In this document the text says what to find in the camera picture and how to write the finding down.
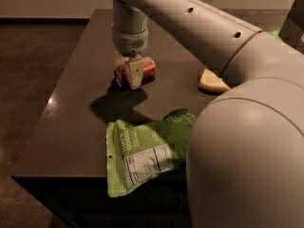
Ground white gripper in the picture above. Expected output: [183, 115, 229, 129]
[112, 27, 148, 89]

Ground red coke can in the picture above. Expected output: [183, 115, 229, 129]
[114, 57, 156, 87]

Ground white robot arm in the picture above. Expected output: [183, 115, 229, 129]
[121, 0, 304, 228]

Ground yellow sponge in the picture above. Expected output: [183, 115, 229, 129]
[199, 68, 230, 93]

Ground green snack bag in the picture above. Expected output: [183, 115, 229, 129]
[106, 108, 196, 198]

